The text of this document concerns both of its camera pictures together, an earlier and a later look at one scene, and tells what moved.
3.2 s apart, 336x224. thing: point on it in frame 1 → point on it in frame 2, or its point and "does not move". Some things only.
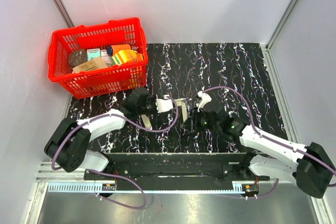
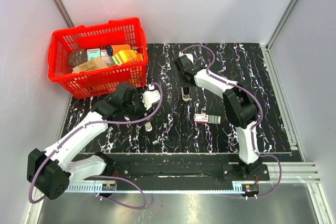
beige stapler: [181, 102] → [184, 98]
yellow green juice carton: [123, 56] does not move
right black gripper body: [204, 124] → [182, 82]
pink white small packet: [106, 57] does not move
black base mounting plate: [176, 168] does not move
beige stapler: [146, 121] does not move
